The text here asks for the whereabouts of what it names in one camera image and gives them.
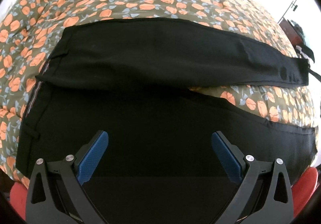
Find brown wooden dresser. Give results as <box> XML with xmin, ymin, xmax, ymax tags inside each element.
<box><xmin>279</xmin><ymin>18</ymin><xmax>301</xmax><ymax>47</ymax></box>

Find green orange floral quilt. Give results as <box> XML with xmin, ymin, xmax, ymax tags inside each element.
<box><xmin>0</xmin><ymin>0</ymin><xmax>317</xmax><ymax>189</ymax></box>

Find black pants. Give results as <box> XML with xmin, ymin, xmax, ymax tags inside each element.
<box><xmin>17</xmin><ymin>18</ymin><xmax>316</xmax><ymax>223</ymax></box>

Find red fleece jacket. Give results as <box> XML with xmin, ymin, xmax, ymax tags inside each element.
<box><xmin>9</xmin><ymin>167</ymin><xmax>318</xmax><ymax>220</ymax></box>

